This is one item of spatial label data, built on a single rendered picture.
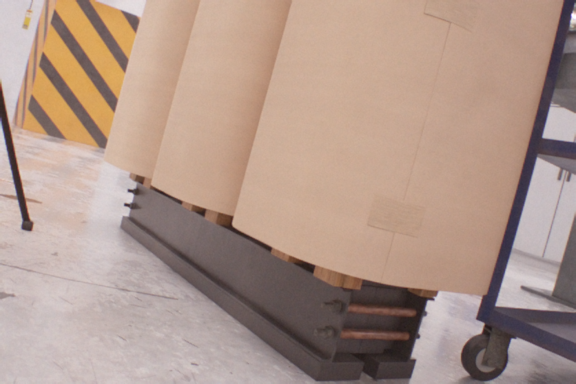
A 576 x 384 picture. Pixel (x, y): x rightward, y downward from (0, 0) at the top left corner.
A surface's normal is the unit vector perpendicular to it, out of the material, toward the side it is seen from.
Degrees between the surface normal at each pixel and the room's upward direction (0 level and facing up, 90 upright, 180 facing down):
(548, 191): 90
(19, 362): 0
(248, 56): 90
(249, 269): 90
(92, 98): 90
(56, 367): 0
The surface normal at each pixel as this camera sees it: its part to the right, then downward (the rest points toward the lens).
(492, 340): 0.08, 0.06
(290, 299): -0.79, -0.19
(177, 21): -0.31, -0.05
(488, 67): 0.55, 0.18
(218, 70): -0.56, -0.12
